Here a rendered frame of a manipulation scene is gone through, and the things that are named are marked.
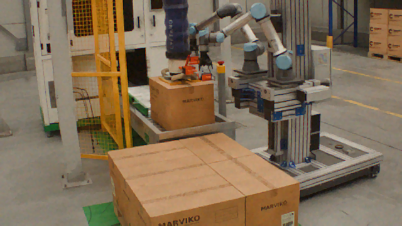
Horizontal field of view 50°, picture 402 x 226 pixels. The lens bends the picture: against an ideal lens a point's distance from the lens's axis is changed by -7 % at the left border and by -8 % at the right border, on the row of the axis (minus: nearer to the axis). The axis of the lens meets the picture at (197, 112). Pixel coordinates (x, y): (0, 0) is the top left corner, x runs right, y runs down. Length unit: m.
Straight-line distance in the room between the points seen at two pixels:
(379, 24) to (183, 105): 8.28
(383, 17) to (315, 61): 7.66
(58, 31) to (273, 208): 2.44
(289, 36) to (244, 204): 1.56
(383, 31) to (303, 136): 7.68
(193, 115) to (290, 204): 1.35
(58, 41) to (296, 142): 2.29
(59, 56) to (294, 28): 2.07
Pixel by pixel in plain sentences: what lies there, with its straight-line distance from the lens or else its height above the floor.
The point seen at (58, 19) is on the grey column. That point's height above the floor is 1.58.
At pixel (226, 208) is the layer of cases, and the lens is 2.77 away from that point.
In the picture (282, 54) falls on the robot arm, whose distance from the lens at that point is 3.41.
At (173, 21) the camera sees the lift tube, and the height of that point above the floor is 1.48.
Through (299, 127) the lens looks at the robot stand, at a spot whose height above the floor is 0.57.
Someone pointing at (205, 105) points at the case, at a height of 0.77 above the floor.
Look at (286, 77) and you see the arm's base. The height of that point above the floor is 1.06.
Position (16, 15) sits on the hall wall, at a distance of 12.18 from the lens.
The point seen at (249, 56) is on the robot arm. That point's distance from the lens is 3.97.
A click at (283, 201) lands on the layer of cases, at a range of 2.97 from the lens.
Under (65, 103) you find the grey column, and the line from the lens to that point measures 4.30.
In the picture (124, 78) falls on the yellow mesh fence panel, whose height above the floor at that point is 0.96.
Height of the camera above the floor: 1.77
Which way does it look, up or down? 15 degrees down
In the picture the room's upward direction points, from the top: 3 degrees counter-clockwise
